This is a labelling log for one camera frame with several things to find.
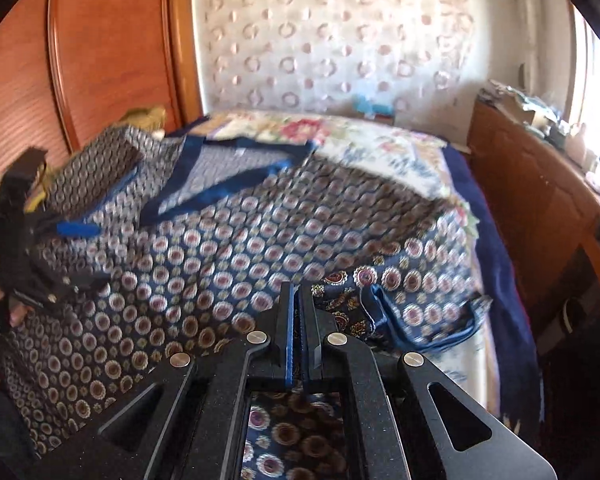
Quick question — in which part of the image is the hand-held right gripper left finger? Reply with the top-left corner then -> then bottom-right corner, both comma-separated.
35,282 -> 298,480

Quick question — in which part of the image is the wooden cabinet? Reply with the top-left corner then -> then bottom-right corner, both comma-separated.
467,95 -> 600,361

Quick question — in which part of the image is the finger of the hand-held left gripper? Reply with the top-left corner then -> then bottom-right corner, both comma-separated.
29,209 -> 103,242
12,257 -> 112,307

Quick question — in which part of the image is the floral bedspread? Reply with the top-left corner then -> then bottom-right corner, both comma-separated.
190,110 -> 501,411

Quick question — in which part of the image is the pile of papers and boxes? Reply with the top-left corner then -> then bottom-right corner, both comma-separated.
476,77 -> 581,151

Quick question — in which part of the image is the circle pattern sheer curtain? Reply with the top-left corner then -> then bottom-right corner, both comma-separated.
190,0 -> 528,146

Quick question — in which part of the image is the yellow patterned pillow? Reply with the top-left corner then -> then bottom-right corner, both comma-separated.
119,105 -> 169,137

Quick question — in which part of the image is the dark blue blanket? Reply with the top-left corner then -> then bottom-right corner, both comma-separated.
445,147 -> 546,441

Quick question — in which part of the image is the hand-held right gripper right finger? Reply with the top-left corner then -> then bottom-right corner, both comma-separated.
299,285 -> 558,480

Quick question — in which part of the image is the wooden headboard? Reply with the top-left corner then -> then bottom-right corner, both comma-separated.
0,0 -> 204,226

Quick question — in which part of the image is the dark floral patterned quilt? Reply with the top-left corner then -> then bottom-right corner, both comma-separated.
0,122 -> 493,480

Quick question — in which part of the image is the teal box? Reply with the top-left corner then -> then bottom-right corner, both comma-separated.
352,95 -> 397,127

